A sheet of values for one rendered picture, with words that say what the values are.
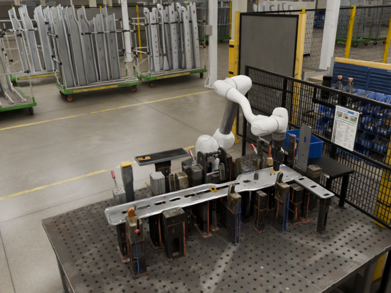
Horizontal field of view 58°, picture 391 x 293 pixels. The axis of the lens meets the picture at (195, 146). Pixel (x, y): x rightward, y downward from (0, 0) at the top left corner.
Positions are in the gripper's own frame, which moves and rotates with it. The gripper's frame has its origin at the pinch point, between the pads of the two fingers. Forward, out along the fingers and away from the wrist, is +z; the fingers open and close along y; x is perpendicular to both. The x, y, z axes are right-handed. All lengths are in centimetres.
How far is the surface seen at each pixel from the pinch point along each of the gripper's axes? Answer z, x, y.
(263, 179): 9.7, -8.9, -1.3
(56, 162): 109, -136, -334
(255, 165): 8.2, -3.1, -21.0
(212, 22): -51, 281, -642
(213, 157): -5.7, -38.6, -20.7
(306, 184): 9.7, 13.1, 17.2
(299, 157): 2.3, 26.4, -6.6
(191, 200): 9, -65, 1
